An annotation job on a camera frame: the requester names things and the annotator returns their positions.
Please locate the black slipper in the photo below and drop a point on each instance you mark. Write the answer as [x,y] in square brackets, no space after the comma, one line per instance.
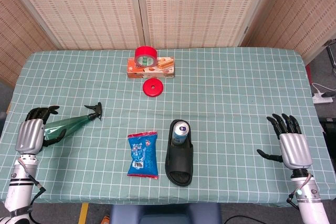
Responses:
[179,166]

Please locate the white power strip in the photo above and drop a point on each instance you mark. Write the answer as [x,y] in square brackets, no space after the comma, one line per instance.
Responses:
[321,99]

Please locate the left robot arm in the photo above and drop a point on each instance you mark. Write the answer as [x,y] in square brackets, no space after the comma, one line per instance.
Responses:
[17,182]

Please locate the red round disc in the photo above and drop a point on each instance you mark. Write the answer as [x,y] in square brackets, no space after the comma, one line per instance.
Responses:
[153,87]

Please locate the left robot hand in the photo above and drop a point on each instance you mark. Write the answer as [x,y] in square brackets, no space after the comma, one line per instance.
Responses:
[30,133]

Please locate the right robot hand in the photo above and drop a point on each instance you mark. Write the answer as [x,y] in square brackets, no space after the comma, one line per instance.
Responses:
[294,148]

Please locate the black metal stand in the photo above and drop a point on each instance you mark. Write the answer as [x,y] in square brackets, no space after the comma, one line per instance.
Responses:
[331,53]

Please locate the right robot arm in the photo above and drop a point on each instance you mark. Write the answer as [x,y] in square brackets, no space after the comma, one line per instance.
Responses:
[309,197]

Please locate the blue snack bag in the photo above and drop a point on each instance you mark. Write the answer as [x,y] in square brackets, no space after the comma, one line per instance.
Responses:
[143,155]

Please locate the blue drink can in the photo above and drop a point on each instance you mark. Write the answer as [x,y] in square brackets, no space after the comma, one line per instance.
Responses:
[179,133]

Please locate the green spray bottle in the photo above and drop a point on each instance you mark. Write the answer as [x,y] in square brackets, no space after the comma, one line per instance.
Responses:
[68,124]

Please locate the green checkered tablecloth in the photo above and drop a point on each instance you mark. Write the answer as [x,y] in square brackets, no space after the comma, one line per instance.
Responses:
[210,103]

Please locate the red tape roll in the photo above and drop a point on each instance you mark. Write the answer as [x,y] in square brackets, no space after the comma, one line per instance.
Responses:
[145,56]

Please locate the orange wafer biscuit box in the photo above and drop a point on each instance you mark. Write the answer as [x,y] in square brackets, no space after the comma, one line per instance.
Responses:
[160,70]

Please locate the woven folding screen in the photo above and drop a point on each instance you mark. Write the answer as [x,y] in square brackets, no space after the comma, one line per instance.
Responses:
[168,9]

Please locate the orange packet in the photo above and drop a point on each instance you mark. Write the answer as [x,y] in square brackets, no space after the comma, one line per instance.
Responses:
[105,220]

